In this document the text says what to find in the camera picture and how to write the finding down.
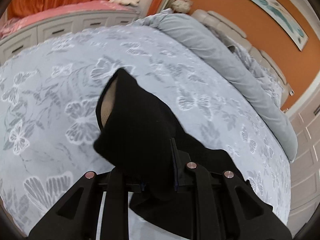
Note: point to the plush toy by bed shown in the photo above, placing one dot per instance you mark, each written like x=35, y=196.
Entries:
x=181, y=6

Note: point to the beige padded headboard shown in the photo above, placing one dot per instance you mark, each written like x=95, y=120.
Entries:
x=231, y=30

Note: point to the grey butterfly bedspread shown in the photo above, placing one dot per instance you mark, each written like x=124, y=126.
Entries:
x=48, y=97

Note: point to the white drawer cabinet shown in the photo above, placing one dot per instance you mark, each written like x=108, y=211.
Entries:
x=59, y=25

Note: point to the grey folded duvet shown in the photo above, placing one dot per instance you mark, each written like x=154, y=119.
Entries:
x=199, y=40

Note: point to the black pants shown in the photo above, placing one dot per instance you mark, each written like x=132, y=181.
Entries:
x=137, y=132

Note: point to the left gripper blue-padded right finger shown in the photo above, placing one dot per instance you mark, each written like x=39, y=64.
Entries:
x=219, y=205

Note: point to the framed wall picture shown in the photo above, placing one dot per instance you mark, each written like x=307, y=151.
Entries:
x=285, y=20

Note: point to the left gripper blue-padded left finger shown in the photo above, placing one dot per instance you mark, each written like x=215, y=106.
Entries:
x=95, y=207

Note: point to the white wardrobe doors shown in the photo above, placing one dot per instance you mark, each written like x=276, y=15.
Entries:
x=305, y=168

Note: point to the butterfly print pillow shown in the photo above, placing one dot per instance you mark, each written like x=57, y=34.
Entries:
x=267, y=81

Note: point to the pink cushion mat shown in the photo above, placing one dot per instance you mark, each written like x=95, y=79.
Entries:
x=16, y=24

